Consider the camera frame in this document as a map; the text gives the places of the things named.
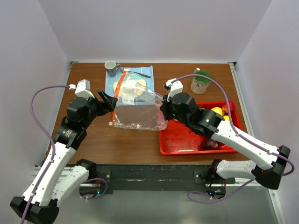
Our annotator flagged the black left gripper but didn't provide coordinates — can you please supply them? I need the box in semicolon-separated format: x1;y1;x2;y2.
82;89;118;128

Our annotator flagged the clear zip top bag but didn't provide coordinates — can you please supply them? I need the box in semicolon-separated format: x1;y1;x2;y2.
109;71;168;131

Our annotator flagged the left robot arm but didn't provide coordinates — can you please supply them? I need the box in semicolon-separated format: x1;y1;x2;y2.
10;90;118;224

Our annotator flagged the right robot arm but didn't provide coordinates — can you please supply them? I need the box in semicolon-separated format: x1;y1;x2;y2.
160;92;291;189

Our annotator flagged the blue checked cloth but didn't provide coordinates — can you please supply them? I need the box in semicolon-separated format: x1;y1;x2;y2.
105;65;155;96

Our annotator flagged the cream and teal plate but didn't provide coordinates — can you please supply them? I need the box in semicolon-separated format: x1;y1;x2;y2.
118;72;147;98

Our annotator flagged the floral mug green inside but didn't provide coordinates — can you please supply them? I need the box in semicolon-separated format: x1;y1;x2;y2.
191;68;212;94

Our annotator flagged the red plastic tray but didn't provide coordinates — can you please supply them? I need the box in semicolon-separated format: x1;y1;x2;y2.
159;100;246;156

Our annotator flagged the metal spoon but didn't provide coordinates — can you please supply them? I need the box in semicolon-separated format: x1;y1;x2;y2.
120;67;151;78

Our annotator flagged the grey mug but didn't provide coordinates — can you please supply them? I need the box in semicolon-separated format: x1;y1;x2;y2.
104;61;121;77

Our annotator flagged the yellow apple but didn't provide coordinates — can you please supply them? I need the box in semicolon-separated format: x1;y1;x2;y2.
211;107;225;116

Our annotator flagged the yellow lemon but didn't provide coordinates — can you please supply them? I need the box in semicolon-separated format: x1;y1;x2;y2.
223;115;231;121

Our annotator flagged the dark red plum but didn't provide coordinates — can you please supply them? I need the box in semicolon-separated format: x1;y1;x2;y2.
200;139;219;150

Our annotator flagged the red apple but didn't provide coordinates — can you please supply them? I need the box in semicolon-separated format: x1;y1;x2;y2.
221;100;235;113

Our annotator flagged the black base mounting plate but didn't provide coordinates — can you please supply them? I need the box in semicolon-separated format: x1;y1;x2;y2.
79;164;235;197

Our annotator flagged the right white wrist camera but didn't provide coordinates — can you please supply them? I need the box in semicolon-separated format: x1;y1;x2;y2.
164;78;183;102

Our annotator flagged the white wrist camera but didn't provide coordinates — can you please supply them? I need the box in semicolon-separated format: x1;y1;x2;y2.
164;78;183;102
68;79;95;99

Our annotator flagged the black handled fork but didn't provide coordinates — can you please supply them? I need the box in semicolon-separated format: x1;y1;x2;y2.
134;97;145;103

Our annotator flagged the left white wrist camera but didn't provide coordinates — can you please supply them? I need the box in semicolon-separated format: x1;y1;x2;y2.
68;79;95;99

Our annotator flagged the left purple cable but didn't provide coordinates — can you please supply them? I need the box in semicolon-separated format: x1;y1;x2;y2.
20;84;71;224

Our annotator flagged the purple cable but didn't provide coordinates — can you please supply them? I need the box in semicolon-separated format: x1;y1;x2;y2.
20;84;71;224
174;74;295;176

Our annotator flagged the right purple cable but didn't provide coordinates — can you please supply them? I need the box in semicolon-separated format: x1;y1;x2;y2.
174;74;295;176

